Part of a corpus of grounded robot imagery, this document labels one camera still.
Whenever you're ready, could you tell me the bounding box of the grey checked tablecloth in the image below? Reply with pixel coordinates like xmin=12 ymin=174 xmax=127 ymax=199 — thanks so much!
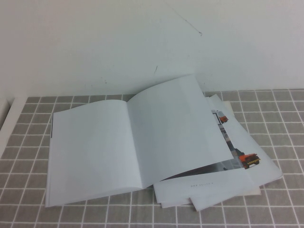
xmin=0 ymin=89 xmax=304 ymax=228

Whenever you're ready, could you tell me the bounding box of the large white paper sheet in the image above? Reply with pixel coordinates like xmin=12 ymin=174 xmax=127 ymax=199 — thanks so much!
xmin=190 ymin=93 xmax=284 ymax=212

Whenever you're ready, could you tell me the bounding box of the cream paper sheet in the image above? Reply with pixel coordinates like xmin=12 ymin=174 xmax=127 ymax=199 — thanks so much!
xmin=224 ymin=100 xmax=262 ymax=197

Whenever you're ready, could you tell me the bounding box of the white picture book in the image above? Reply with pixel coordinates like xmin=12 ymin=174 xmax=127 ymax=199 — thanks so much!
xmin=45 ymin=74 xmax=235 ymax=207

